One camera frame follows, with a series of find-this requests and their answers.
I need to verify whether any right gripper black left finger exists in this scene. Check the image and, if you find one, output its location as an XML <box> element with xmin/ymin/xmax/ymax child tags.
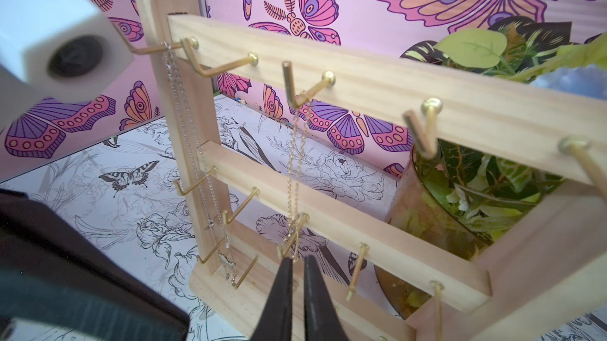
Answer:
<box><xmin>249</xmin><ymin>257</ymin><xmax>293</xmax><ymax>341</ymax></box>

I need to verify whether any wooden jewelry display stand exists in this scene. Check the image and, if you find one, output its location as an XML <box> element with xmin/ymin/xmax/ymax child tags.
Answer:
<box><xmin>133</xmin><ymin>0</ymin><xmax>606</xmax><ymax>340</ymax></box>

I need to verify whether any potted green plant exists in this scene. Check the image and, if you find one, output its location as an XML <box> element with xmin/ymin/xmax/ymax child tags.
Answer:
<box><xmin>374</xmin><ymin>15</ymin><xmax>607</xmax><ymax>318</ymax></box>

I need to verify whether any thin chain necklace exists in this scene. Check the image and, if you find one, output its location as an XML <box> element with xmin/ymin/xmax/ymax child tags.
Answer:
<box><xmin>160</xmin><ymin>40</ymin><xmax>237</xmax><ymax>281</ymax></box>

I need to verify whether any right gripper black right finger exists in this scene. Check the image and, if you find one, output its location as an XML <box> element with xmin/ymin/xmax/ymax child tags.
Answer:
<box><xmin>303</xmin><ymin>256</ymin><xmax>349</xmax><ymax>341</ymax></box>

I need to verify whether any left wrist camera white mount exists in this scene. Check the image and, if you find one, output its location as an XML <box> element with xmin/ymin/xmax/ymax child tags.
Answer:
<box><xmin>1</xmin><ymin>0</ymin><xmax>134</xmax><ymax>127</ymax></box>

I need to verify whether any gold chain necklace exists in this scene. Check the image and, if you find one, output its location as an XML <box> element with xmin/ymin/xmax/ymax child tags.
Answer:
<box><xmin>281</xmin><ymin>101</ymin><xmax>314</xmax><ymax>264</ymax></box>

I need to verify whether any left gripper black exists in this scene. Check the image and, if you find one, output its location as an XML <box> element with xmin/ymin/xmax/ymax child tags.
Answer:
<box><xmin>1</xmin><ymin>190</ymin><xmax>190</xmax><ymax>340</ymax></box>

